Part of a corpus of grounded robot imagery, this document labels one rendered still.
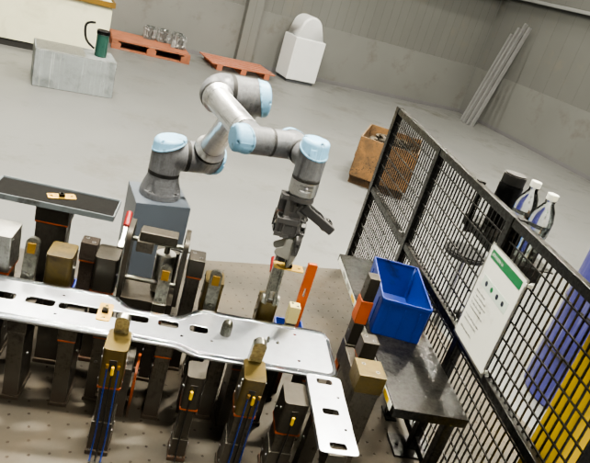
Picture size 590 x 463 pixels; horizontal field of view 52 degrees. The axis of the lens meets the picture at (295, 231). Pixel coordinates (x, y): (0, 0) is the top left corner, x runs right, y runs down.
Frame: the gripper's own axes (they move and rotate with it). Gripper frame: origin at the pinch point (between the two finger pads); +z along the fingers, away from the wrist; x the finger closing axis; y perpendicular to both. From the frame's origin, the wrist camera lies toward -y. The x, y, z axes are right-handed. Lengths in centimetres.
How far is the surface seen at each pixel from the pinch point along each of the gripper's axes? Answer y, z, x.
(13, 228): 76, 15, -18
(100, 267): 51, 21, -16
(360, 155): -154, 96, -482
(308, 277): -10.4, 11.5, -14.6
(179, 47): 78, 110, -974
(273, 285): -0.5, 16.1, -14.5
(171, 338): 27.2, 26.3, 6.7
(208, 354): 16.9, 26.7, 10.6
